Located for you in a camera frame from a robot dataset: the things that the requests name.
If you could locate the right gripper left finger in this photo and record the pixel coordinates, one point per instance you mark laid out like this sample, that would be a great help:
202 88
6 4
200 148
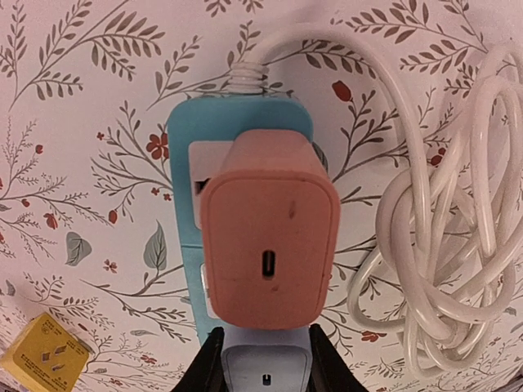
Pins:
205 373

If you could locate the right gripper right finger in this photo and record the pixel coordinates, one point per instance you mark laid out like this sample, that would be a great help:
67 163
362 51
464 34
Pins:
329 372

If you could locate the grey blue plug adapter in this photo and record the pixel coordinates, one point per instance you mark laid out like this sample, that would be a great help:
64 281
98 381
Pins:
260 360

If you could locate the yellow cube socket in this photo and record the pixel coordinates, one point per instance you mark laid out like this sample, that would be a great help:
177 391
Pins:
45 357

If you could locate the pink plug adapter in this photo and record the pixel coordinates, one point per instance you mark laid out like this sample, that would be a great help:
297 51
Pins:
269 221

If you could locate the teal power strip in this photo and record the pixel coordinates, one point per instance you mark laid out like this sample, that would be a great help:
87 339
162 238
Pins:
200 134

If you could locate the floral table cloth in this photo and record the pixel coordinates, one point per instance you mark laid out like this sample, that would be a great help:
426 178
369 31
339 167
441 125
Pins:
89 232

